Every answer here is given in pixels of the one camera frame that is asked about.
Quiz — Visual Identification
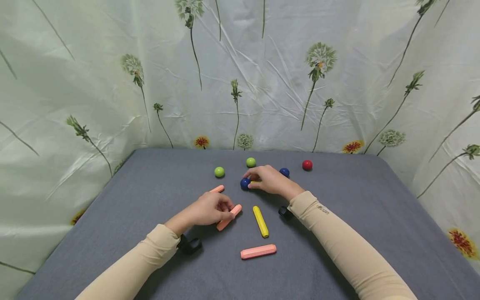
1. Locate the person's right hand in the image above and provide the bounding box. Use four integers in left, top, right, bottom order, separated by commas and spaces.
242, 165, 305, 201

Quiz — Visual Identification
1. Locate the person's right forearm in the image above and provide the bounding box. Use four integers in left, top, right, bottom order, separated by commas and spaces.
287, 188, 418, 300

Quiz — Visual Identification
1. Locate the person's left forearm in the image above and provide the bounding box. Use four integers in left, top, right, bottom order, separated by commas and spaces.
75, 212, 192, 300

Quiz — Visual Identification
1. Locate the person's left hand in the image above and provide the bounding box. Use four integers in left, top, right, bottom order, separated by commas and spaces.
185, 191, 235, 228

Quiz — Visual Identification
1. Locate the yellow stick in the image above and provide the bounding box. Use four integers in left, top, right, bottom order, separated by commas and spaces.
252, 205, 270, 239

